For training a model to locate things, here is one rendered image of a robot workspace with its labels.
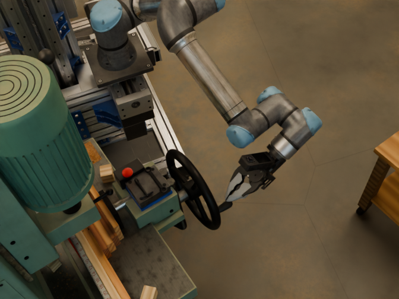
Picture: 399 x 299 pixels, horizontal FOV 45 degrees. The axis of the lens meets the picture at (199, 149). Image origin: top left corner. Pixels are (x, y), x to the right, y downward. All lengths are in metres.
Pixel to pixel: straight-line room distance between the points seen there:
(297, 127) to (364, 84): 1.60
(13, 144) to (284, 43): 2.44
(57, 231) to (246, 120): 0.58
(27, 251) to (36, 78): 0.45
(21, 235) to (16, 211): 0.09
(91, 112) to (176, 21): 0.73
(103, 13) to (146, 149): 0.84
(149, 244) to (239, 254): 1.00
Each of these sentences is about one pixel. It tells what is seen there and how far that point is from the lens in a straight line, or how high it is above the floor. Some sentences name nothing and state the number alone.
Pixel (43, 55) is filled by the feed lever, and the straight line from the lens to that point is 1.07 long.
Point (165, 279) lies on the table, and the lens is 1.29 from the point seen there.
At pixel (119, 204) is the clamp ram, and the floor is 0.96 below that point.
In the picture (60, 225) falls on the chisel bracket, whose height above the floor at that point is 1.07.
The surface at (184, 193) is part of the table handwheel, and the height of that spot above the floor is 0.83.
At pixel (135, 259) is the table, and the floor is 0.90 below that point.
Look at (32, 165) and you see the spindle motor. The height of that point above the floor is 1.38.
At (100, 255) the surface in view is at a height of 0.94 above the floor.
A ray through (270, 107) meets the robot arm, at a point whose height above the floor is 1.04.
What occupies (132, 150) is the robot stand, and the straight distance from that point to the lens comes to 2.37.
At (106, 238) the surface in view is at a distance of 1.31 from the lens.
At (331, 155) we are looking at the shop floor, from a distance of 2.61.
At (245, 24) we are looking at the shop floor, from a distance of 3.26.
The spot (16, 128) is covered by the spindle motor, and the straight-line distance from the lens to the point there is 0.86.
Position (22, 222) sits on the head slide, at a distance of 1.09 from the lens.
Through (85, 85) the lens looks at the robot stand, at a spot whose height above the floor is 0.73.
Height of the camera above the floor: 2.11
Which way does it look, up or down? 55 degrees down
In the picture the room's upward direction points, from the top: 6 degrees counter-clockwise
